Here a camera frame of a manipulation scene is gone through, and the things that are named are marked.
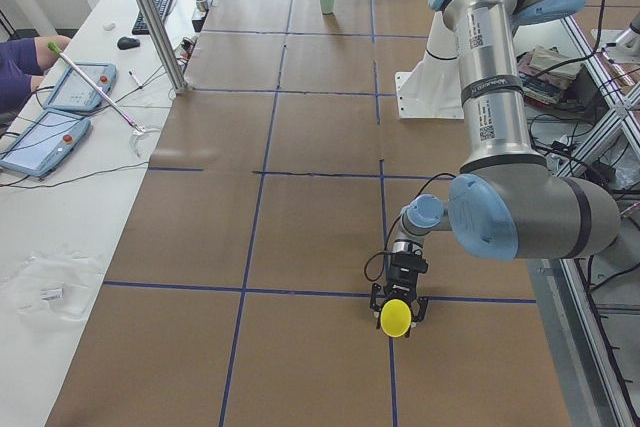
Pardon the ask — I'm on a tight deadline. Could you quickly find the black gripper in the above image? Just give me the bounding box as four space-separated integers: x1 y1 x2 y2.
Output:
369 252 429 338

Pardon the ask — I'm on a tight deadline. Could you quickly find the yellow plastic cup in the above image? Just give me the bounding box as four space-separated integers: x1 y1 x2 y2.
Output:
379 299 412 338

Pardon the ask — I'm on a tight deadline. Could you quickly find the light green plastic cup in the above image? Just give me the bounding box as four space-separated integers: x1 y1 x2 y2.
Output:
319 0 335 15

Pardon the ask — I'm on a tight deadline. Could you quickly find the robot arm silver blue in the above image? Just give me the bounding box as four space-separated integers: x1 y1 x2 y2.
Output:
370 0 620 338

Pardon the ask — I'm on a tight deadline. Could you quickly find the stack of books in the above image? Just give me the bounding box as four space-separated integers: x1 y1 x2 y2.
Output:
517 46 582 105

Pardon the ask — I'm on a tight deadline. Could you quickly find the metal cup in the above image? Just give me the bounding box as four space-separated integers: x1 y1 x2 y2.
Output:
195 0 209 12

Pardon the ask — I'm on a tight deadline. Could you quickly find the white marker pen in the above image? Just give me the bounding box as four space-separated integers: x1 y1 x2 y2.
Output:
128 70 143 89

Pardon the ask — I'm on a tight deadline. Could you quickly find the clear plastic bag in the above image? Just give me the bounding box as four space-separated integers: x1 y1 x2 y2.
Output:
1 251 106 332

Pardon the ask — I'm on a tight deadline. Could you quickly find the black computer mouse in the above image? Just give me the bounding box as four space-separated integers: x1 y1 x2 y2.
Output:
117 36 141 50

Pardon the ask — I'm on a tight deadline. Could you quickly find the black keyboard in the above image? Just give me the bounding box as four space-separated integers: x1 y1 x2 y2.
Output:
131 0 174 35

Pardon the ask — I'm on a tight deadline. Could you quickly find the near blue teach pendant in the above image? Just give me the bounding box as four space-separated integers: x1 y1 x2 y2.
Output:
1 109 91 177

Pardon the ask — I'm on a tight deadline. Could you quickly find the blue teach pendant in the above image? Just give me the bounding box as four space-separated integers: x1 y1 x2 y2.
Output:
43 62 117 113
1 109 91 177

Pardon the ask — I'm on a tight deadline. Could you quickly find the far blue teach pendant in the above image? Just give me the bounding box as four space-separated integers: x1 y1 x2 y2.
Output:
43 62 117 113

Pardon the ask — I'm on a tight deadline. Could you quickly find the seated person in dark clothes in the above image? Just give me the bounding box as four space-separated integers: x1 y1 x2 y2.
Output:
1 35 71 113

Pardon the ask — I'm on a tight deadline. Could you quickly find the grabber stick with green handle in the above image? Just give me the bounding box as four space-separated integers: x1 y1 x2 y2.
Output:
47 41 156 136

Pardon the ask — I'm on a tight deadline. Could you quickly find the aluminium frame post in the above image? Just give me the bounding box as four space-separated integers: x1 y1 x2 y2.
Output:
136 0 188 94

